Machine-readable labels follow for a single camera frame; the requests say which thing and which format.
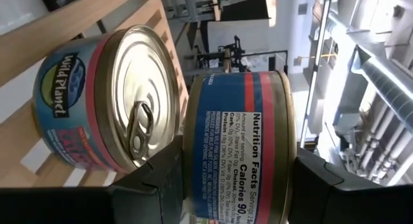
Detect yellow pendant cable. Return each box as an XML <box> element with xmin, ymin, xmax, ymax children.
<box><xmin>293</xmin><ymin>52</ymin><xmax>338</xmax><ymax>65</ymax></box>

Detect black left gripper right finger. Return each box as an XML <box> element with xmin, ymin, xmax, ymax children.
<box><xmin>288</xmin><ymin>148</ymin><xmax>413</xmax><ymax>224</ymax></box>

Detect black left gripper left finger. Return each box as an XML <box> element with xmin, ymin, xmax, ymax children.
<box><xmin>0</xmin><ymin>135</ymin><xmax>185</xmax><ymax>224</ymax></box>

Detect ceiling light strip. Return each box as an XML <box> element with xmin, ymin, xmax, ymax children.
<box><xmin>298</xmin><ymin>0</ymin><xmax>335</xmax><ymax>147</ymax></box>

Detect black standing board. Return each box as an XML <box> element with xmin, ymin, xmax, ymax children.
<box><xmin>221</xmin><ymin>0</ymin><xmax>270</xmax><ymax>21</ymax></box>

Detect light wooden slatted shelf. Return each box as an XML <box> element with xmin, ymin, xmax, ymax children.
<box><xmin>0</xmin><ymin>0</ymin><xmax>191</xmax><ymax>189</ymax></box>

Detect pink blue label salmon can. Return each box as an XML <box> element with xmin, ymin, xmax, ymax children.
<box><xmin>182</xmin><ymin>70</ymin><xmax>297</xmax><ymax>224</ymax></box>
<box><xmin>32</xmin><ymin>24</ymin><xmax>181</xmax><ymax>174</ymax></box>

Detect white ceiling pipes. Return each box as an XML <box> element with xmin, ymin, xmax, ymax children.
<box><xmin>335</xmin><ymin>97</ymin><xmax>413</xmax><ymax>186</ymax></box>

